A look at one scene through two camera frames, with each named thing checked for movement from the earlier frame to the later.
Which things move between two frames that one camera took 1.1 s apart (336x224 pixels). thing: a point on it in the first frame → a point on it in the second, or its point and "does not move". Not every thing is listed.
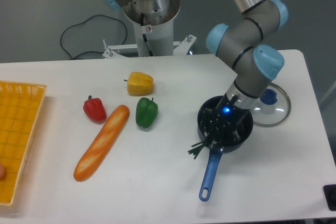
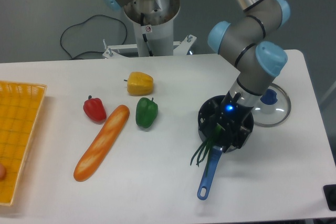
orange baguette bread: [102, 144] does not move
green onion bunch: [196, 151] → [207, 147]
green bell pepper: [146, 112] does not move
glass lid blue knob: [272, 108] does not move
